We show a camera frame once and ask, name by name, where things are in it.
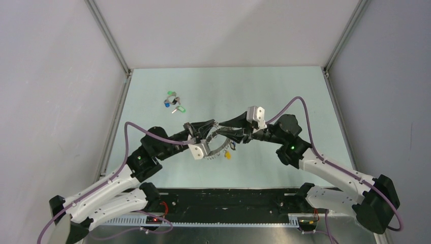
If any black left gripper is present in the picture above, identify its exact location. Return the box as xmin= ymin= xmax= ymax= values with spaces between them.
xmin=157 ymin=119 xmax=215 ymax=161

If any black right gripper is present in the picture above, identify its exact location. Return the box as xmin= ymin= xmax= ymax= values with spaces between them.
xmin=217 ymin=111 xmax=285 ymax=145

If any large metal key ring disc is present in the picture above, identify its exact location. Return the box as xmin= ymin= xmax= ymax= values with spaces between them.
xmin=205 ymin=125 xmax=233 ymax=160

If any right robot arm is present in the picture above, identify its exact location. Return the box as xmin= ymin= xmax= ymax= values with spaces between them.
xmin=220 ymin=113 xmax=400 ymax=234

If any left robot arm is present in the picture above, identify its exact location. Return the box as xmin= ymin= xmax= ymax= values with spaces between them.
xmin=48 ymin=119 xmax=215 ymax=243

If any key with yellow tag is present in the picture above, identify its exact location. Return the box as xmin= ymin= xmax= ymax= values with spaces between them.
xmin=224 ymin=151 xmax=231 ymax=160

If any black tag key loose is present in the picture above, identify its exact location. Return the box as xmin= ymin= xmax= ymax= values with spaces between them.
xmin=171 ymin=97 xmax=181 ymax=105

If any blue tag key loose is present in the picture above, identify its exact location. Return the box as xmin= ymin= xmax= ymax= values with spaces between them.
xmin=164 ymin=98 xmax=172 ymax=107

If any left controller board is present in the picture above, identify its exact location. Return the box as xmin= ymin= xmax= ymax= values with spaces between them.
xmin=145 ymin=216 xmax=164 ymax=225

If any controller board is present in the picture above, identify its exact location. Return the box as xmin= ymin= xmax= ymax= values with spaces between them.
xmin=298 ymin=219 xmax=318 ymax=225
xmin=145 ymin=216 xmax=164 ymax=225

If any right controller board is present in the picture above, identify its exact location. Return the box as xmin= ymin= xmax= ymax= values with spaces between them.
xmin=298 ymin=219 xmax=318 ymax=225

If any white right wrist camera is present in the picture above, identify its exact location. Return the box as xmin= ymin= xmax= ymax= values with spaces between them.
xmin=246 ymin=106 xmax=267 ymax=132

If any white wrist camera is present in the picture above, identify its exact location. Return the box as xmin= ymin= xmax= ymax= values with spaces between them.
xmin=188 ymin=139 xmax=210 ymax=160
xmin=246 ymin=106 xmax=267 ymax=132

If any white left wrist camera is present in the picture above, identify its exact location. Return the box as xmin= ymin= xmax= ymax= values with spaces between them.
xmin=188 ymin=139 xmax=210 ymax=160

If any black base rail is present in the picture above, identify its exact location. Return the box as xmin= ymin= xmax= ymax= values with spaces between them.
xmin=143 ymin=188 xmax=315 ymax=223

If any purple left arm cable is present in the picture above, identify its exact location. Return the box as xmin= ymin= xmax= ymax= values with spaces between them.
xmin=36 ymin=121 xmax=194 ymax=244

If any white slotted cable duct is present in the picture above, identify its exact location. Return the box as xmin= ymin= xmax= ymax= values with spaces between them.
xmin=101 ymin=215 xmax=299 ymax=228

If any left aluminium frame post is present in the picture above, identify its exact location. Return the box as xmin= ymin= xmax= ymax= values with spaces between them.
xmin=84 ymin=0 xmax=132 ymax=76

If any aluminium frame post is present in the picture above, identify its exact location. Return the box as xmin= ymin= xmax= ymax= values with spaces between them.
xmin=84 ymin=0 xmax=132 ymax=76
xmin=323 ymin=0 xmax=372 ymax=78

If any right aluminium frame post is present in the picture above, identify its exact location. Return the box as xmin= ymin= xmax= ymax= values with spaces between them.
xmin=323 ymin=0 xmax=372 ymax=78

